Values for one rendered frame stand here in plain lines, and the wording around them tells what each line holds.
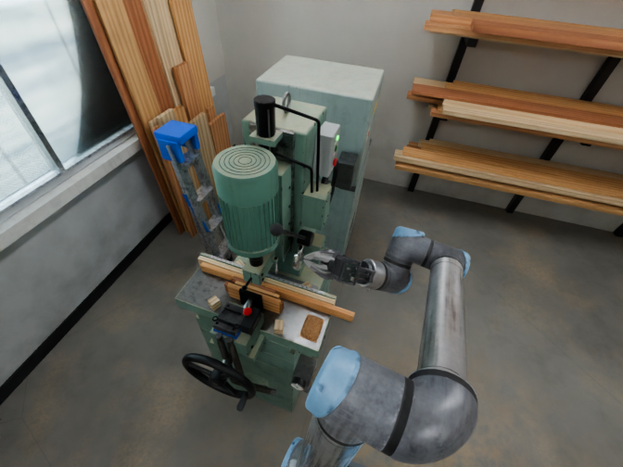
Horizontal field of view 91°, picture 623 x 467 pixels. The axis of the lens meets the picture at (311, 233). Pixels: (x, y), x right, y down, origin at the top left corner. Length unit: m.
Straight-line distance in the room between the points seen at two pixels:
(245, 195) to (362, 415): 0.56
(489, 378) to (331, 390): 1.97
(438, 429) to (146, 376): 1.91
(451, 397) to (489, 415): 1.76
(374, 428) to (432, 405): 0.09
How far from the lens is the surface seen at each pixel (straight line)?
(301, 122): 1.02
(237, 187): 0.81
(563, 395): 2.65
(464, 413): 0.58
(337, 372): 0.52
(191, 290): 1.34
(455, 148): 3.08
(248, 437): 2.01
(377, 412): 0.52
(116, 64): 2.28
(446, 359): 0.64
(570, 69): 3.20
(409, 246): 0.98
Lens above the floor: 1.96
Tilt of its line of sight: 46 degrees down
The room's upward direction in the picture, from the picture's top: 5 degrees clockwise
